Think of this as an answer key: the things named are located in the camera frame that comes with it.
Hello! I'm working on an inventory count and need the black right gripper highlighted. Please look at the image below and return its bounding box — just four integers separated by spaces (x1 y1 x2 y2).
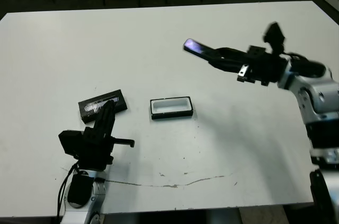
203 46 288 87

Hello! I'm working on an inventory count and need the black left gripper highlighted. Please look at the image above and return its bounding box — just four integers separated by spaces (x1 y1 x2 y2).
75 101 136 171

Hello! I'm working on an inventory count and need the black printed box lid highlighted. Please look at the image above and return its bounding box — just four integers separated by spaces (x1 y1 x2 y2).
78 89 129 124

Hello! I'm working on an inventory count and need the black phone-like camera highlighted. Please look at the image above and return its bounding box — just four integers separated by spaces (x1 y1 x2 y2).
182 38 212 62

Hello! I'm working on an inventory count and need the black box base white insert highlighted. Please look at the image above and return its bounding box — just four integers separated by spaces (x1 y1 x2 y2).
149 96 194 121

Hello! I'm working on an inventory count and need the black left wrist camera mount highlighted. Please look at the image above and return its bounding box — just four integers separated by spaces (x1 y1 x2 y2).
58 129 86 158

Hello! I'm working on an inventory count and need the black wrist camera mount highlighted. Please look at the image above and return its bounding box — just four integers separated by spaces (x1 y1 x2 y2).
58 129 86 158
263 22 287 54

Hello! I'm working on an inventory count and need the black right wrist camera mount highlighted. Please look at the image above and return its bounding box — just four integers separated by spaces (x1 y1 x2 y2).
263 22 287 54

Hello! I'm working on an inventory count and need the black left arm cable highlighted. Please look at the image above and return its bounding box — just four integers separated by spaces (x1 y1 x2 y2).
56 163 81 220

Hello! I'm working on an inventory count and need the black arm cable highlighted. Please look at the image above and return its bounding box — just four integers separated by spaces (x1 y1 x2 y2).
56 163 81 220
282 51 328 78

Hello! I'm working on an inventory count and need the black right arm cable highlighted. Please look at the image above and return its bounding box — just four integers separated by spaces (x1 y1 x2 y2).
282 51 328 78

